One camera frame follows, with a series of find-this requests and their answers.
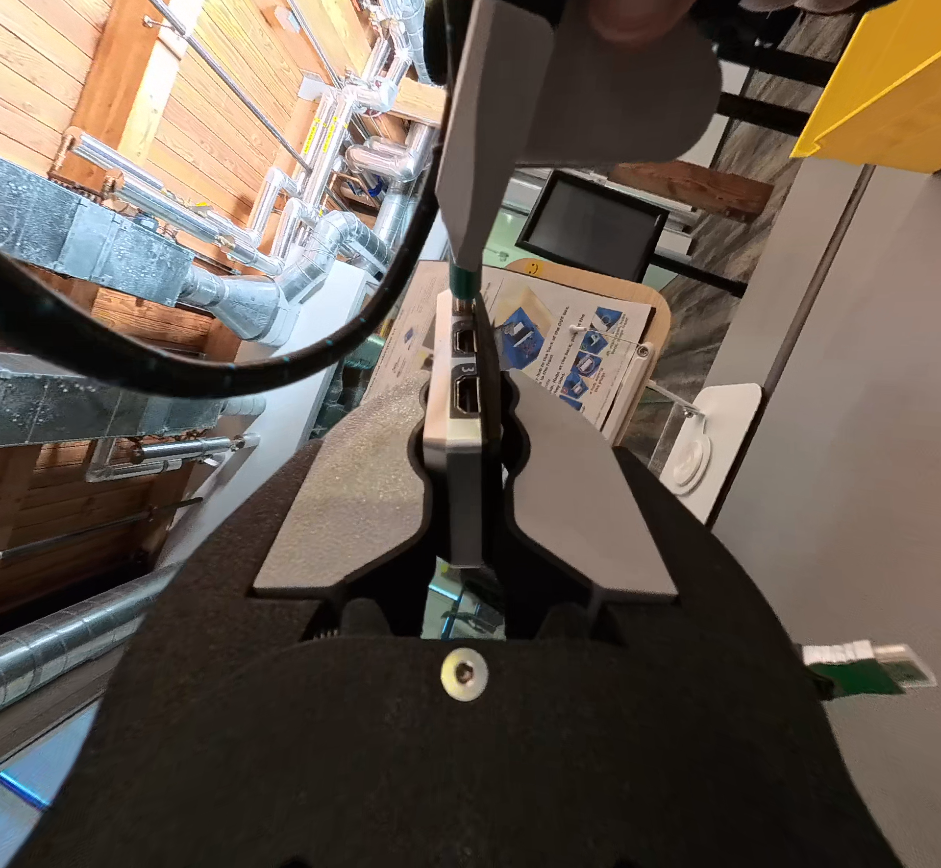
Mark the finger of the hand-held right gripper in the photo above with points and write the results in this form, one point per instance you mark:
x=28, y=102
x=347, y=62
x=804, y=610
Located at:
x=493, y=119
x=625, y=97

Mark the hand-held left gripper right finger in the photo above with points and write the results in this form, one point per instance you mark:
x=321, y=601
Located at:
x=588, y=516

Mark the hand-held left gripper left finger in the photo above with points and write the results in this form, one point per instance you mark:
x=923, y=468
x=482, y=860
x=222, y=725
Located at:
x=346, y=516

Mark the silver port hub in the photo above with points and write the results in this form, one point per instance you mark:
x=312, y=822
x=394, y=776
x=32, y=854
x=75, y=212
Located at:
x=466, y=471

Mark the yellow plastic bin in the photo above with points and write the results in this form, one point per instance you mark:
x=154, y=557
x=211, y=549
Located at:
x=882, y=89

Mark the green plastic bin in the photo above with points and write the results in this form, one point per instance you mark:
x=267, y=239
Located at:
x=868, y=682

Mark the white stand base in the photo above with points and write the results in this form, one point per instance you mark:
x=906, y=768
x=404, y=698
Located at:
x=713, y=435

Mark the instruction sheet on stand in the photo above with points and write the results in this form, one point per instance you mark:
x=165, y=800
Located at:
x=655, y=325

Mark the silver ventilation duct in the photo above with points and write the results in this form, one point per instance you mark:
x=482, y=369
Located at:
x=353, y=156
x=88, y=244

